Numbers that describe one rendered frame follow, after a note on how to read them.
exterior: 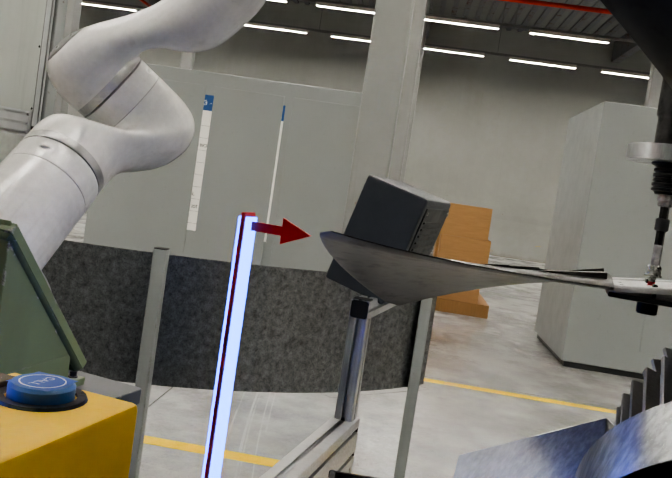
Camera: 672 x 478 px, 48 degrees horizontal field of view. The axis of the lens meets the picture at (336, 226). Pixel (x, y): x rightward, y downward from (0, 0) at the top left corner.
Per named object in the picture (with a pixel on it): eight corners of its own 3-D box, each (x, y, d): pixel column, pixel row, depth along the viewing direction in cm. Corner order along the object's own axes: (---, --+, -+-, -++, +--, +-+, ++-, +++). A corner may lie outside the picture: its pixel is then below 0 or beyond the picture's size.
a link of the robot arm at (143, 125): (1, 158, 103) (89, 63, 119) (106, 245, 110) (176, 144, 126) (41, 121, 96) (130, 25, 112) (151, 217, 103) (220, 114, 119)
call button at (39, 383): (45, 421, 44) (49, 392, 44) (-11, 406, 46) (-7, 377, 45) (86, 405, 48) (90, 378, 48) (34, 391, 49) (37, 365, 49)
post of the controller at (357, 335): (351, 422, 121) (369, 301, 120) (333, 418, 122) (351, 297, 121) (356, 418, 124) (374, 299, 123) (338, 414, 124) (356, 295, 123)
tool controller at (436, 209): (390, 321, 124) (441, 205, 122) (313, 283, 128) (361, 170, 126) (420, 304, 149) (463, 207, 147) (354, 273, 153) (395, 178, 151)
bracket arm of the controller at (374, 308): (366, 320, 120) (369, 301, 120) (348, 316, 121) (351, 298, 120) (398, 304, 142) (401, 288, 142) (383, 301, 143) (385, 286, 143)
